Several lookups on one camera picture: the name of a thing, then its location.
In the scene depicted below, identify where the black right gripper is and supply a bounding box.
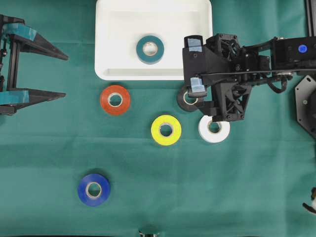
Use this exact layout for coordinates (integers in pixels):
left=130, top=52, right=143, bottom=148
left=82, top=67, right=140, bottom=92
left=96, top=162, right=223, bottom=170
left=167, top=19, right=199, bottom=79
left=196, top=38, right=269, bottom=121

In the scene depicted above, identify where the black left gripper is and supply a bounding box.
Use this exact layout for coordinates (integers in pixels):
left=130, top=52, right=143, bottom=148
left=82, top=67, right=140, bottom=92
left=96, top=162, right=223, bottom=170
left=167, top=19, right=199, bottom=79
left=0, top=15, right=68, bottom=116

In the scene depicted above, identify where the black tape roll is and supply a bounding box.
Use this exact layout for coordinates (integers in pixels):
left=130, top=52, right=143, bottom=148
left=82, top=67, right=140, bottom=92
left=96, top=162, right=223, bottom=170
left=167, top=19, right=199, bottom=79
left=177, top=85, right=204, bottom=112

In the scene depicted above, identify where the green tape roll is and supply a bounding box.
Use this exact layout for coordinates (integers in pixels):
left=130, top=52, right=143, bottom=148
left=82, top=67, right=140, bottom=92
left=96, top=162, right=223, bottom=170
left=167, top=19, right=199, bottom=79
left=136, top=35, right=164, bottom=64

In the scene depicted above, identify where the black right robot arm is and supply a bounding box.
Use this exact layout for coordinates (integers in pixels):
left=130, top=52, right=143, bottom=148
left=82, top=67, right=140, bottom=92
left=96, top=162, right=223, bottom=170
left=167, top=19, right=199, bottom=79
left=193, top=34, right=316, bottom=121

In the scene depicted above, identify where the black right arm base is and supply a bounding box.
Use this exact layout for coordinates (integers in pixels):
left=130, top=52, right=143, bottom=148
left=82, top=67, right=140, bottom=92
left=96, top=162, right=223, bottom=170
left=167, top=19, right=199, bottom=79
left=294, top=76, right=316, bottom=139

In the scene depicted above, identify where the white tape roll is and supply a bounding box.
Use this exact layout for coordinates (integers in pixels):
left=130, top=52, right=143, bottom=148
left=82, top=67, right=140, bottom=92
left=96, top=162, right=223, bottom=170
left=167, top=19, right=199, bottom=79
left=198, top=116, right=231, bottom=143

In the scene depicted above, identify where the yellow tape roll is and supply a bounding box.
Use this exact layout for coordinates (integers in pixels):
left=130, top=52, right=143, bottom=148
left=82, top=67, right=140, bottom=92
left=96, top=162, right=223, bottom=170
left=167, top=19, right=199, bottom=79
left=151, top=115, right=182, bottom=146

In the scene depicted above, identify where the red tape roll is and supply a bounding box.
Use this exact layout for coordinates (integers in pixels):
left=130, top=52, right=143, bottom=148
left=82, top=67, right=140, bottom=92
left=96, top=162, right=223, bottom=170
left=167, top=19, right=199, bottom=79
left=100, top=85, right=131, bottom=116

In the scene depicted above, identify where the white plastic tray case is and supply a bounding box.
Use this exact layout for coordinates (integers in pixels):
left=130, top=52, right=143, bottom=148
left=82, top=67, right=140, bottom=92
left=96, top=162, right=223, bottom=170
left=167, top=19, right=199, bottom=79
left=94, top=0, right=213, bottom=81

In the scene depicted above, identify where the blue tape roll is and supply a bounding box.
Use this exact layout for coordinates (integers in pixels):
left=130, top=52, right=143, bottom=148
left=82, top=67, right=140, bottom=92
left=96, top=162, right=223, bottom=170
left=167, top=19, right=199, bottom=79
left=77, top=174, right=111, bottom=206

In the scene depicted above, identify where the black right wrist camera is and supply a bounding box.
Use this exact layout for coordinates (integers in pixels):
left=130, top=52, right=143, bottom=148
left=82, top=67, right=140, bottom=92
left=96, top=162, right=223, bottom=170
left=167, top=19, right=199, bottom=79
left=182, top=34, right=237, bottom=102

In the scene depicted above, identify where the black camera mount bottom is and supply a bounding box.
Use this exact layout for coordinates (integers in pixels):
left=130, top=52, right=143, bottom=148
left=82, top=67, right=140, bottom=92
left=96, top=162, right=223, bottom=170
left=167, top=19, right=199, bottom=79
left=138, top=229, right=161, bottom=237

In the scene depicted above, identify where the black white cable clip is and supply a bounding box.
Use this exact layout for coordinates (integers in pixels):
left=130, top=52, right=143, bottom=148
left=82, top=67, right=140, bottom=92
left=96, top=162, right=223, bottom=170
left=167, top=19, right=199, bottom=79
left=302, top=187, right=316, bottom=215

